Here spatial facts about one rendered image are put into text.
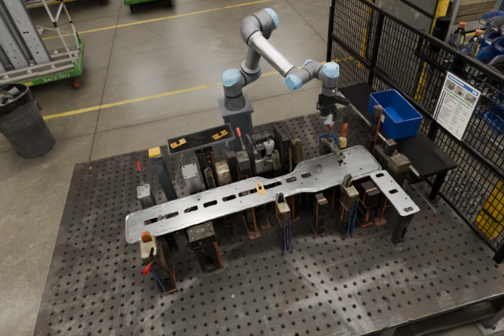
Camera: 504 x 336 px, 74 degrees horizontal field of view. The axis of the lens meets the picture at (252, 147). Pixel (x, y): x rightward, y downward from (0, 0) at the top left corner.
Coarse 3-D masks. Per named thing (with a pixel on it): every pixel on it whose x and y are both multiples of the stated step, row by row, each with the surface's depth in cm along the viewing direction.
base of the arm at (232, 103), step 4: (224, 96) 215; (228, 96) 210; (236, 96) 210; (240, 96) 212; (224, 100) 215; (228, 100) 213; (232, 100) 211; (236, 100) 212; (240, 100) 213; (244, 100) 216; (224, 104) 216; (228, 104) 215; (232, 104) 212; (236, 104) 213; (240, 104) 214; (244, 104) 216; (228, 108) 215; (232, 108) 214; (236, 108) 214; (240, 108) 215
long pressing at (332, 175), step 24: (312, 168) 185; (336, 168) 184; (360, 168) 182; (216, 192) 179; (240, 192) 177; (288, 192) 174; (312, 192) 174; (144, 216) 171; (192, 216) 168; (216, 216) 168
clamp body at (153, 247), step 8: (152, 240) 153; (144, 248) 150; (152, 248) 151; (160, 248) 160; (144, 256) 147; (152, 256) 151; (160, 256) 156; (152, 264) 152; (160, 264) 153; (168, 264) 169; (152, 272) 158; (160, 272) 160; (168, 272) 166; (160, 280) 163; (168, 280) 165; (176, 280) 175; (160, 288) 167; (168, 288) 169; (176, 288) 171; (160, 296) 170
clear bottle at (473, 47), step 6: (480, 30) 154; (474, 36) 156; (480, 36) 155; (468, 42) 158; (474, 42) 156; (480, 42) 155; (468, 48) 158; (474, 48) 157; (480, 48) 157; (474, 54) 158; (468, 66) 163
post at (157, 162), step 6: (156, 156) 183; (162, 156) 184; (156, 162) 184; (162, 162) 186; (156, 168) 187; (162, 168) 188; (162, 174) 192; (168, 174) 196; (162, 180) 195; (168, 180) 196; (162, 186) 198; (168, 186) 199; (168, 192) 202; (174, 192) 204; (168, 198) 206; (174, 198) 207
